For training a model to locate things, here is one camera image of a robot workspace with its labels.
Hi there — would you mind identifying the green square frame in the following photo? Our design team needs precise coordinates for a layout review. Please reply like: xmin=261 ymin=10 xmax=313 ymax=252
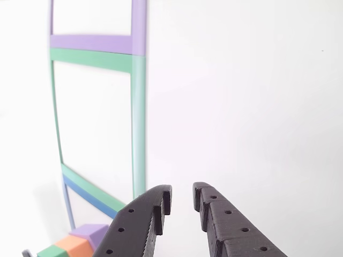
xmin=49 ymin=47 xmax=147 ymax=212

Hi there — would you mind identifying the orange cube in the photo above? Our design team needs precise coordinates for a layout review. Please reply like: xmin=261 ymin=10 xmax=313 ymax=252
xmin=53 ymin=235 xmax=94 ymax=257

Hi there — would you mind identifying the purple cube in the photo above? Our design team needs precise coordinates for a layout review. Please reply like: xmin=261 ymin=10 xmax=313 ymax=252
xmin=69 ymin=224 xmax=110 ymax=251

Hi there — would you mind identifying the blue square frame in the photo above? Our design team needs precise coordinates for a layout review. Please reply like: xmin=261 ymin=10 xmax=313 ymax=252
xmin=62 ymin=173 xmax=118 ymax=233

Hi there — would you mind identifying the purple square frame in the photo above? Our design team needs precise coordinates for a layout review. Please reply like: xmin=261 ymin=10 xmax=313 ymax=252
xmin=48 ymin=0 xmax=147 ymax=57

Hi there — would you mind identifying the green cube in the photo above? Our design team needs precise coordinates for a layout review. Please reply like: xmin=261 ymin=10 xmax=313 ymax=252
xmin=36 ymin=245 xmax=69 ymax=257

